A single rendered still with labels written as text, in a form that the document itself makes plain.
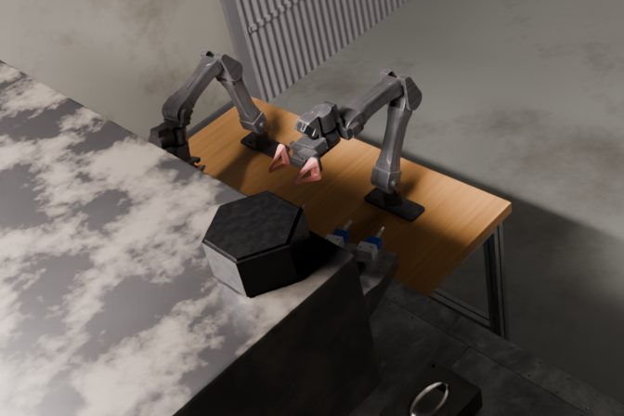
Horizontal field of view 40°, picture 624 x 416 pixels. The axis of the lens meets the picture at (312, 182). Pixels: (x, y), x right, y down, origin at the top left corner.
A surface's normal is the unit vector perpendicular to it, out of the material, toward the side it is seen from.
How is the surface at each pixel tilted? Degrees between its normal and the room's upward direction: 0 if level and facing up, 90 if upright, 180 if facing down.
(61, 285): 0
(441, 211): 0
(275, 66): 90
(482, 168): 0
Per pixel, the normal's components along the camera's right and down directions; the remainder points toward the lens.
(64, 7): 0.71, 0.33
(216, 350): -0.18, -0.76
